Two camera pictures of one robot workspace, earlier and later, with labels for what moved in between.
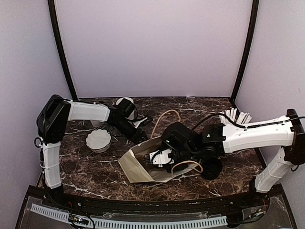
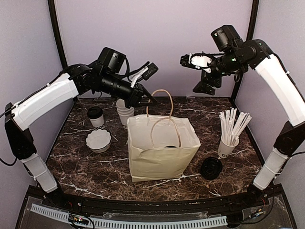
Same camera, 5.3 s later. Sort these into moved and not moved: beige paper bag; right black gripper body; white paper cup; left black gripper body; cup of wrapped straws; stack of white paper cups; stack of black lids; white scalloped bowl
Moved: left black gripper body; stack of white paper cups; beige paper bag; right black gripper body
Not moved: cup of wrapped straws; white paper cup; stack of black lids; white scalloped bowl
